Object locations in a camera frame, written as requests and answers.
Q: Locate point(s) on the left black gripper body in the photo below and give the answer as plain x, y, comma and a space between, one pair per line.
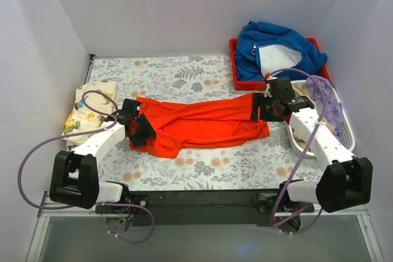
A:
144, 133

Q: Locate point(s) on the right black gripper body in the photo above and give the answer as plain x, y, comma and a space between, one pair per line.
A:
256, 107

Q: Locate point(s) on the orange t shirt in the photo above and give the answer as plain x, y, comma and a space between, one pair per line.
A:
207, 124

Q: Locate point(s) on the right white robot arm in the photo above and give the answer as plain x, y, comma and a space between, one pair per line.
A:
346, 181

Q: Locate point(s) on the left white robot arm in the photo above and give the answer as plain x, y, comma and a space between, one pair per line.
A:
75, 180

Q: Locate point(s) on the beige garment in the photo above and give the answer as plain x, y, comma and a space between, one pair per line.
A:
301, 90

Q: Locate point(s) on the dinosaur print folded cloth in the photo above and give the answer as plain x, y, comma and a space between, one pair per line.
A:
98, 95

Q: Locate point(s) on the purple garment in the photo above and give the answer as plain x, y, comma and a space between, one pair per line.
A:
334, 112

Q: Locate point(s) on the blue zip jacket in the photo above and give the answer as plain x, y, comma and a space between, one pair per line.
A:
264, 47

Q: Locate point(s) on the white laundry basket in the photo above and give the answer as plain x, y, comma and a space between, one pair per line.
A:
345, 137

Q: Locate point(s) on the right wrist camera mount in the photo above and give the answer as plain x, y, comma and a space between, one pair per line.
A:
268, 78

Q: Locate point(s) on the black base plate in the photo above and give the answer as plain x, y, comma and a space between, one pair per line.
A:
207, 207

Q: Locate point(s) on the aluminium frame rail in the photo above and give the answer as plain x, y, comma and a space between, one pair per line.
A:
105, 233

